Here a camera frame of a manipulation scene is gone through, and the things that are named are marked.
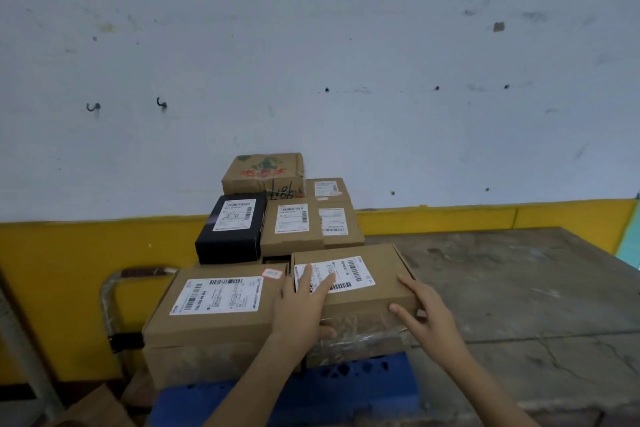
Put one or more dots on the person's right hand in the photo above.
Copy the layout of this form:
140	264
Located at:
432	324

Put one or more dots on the person's left hand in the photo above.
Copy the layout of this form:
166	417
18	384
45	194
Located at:
297	314

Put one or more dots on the person's right thumb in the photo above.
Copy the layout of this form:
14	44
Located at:
402	315

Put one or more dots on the person's left thumb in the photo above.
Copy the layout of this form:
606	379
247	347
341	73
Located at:
328	332

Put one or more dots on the person's left middle finger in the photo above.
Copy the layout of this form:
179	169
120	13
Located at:
305	277

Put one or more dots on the cardboard box with white label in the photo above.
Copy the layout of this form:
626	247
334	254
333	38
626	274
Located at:
375	291

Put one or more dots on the person's left forearm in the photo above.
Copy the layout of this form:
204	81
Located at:
255	386

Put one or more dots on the person's right forearm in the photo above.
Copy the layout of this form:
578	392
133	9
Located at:
482	391

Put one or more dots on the cardboard box wrapped in tape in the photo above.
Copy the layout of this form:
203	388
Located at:
360	336

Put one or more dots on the small cardboard box, white label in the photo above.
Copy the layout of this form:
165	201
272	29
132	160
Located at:
327	189
345	236
290	236

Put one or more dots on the blue plastic cart platform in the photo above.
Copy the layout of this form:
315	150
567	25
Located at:
320	394

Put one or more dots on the black box with white label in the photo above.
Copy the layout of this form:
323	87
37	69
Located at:
230	239

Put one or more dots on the large cardboard box, long label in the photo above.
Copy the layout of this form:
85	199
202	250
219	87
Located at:
215	311

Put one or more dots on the cardboard box, green red print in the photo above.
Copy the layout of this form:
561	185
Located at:
262	174

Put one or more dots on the plain large cardboard box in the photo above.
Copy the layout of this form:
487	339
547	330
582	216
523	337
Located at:
210	364

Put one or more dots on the loose cardboard piece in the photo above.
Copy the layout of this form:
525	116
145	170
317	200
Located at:
95	409

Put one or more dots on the grey metal bar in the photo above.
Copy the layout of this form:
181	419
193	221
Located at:
27	371

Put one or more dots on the metal wall hook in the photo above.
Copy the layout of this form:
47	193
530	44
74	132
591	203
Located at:
161	103
93	107

